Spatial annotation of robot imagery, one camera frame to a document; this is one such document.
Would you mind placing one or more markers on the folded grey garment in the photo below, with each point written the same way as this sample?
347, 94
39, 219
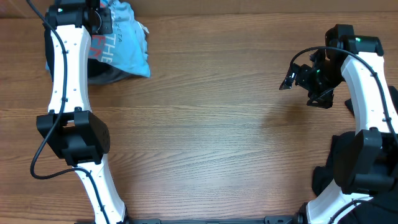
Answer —
111, 76

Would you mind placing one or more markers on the folded black garment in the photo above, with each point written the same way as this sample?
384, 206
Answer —
95, 68

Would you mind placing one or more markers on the black crumpled garment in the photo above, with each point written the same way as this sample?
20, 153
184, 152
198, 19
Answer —
358, 183

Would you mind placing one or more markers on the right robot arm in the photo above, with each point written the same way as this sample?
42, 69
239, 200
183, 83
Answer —
361, 63

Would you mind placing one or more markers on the light blue printed t-shirt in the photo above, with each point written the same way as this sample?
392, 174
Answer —
126, 47

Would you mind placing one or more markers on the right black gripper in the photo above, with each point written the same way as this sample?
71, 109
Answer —
302, 72

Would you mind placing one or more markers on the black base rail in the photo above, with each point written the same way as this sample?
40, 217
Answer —
278, 219

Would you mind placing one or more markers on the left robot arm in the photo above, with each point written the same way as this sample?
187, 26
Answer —
70, 128

